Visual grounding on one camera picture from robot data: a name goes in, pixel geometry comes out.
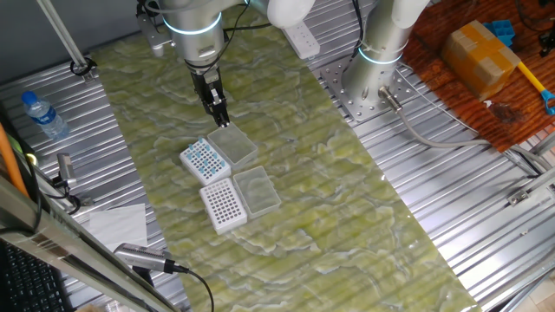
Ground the blue plastic tray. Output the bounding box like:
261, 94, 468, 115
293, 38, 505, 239
483, 19, 516, 48

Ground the white pipette tip rack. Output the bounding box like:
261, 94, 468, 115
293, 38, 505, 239
180, 137, 232, 186
199, 177, 249, 236

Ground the clear plastic rack lid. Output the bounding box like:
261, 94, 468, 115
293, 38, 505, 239
232, 166, 283, 220
206, 122, 259, 171

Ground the orange tube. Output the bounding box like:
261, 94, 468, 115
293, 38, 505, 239
0, 123, 29, 198

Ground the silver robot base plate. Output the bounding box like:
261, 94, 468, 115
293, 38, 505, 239
319, 55, 417, 123

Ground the clear water bottle blue cap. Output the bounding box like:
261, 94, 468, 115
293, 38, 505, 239
21, 90, 70, 140

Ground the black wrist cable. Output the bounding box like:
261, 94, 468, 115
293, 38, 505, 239
142, 0, 274, 75

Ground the cardboard box yellow tape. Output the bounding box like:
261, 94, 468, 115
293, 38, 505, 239
441, 19, 521, 101

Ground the white power strip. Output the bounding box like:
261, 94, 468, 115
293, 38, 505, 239
281, 21, 322, 61

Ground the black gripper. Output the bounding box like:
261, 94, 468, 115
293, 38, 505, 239
189, 68, 231, 128

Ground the brown wooden board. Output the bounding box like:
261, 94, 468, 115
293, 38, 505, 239
401, 0, 555, 153

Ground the green marble pattern mat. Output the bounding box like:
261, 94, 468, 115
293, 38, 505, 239
90, 0, 482, 312

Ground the aluminium frame profile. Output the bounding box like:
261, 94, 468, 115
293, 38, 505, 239
505, 129, 555, 207

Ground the yellow handled blue tool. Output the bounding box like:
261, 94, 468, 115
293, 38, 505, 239
518, 60, 555, 116

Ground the white paper sheet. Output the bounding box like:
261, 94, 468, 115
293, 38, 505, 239
82, 203, 148, 252

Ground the black keyboard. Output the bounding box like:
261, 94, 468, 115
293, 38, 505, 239
0, 240, 75, 312

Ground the black camera cable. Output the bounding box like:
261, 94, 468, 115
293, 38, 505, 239
173, 263, 216, 312

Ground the aluminium pole black clamp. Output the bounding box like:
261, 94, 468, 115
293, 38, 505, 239
36, 0, 97, 83

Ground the small silver camera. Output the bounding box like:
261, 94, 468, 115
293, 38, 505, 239
55, 153, 78, 188

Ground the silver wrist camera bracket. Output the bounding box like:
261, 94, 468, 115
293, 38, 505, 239
137, 13, 174, 58

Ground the aluminium frame bar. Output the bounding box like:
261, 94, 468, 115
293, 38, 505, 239
0, 172, 183, 312

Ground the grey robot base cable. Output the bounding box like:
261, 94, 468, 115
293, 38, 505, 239
377, 85, 555, 174

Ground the black device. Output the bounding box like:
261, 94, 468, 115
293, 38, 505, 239
537, 25, 555, 58

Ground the black base cable bundle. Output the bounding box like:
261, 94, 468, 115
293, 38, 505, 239
350, 0, 366, 49

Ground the large silver camera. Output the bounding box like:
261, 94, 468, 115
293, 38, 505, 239
113, 242, 190, 275

